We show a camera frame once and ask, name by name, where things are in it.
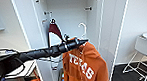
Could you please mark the white wardrobe body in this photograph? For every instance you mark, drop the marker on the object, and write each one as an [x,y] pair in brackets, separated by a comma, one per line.
[71,17]

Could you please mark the flat white board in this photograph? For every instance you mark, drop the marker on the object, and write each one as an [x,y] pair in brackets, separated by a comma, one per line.
[24,68]

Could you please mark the black wardrobe hook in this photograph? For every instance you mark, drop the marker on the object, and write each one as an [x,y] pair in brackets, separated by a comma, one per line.
[48,13]
[88,8]

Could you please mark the white hanger of jacket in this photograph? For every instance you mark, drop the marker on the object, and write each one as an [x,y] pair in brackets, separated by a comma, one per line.
[52,20]

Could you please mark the maroon and white jacket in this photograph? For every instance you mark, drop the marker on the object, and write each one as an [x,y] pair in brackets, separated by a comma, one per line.
[54,31]

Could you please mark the orange hoodie white print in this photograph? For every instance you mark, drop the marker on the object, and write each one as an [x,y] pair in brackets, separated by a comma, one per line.
[88,67]

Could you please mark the white notice orange header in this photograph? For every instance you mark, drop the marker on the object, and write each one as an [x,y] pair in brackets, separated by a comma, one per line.
[44,20]

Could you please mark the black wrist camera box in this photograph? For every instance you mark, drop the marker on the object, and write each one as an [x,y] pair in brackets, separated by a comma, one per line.
[66,37]

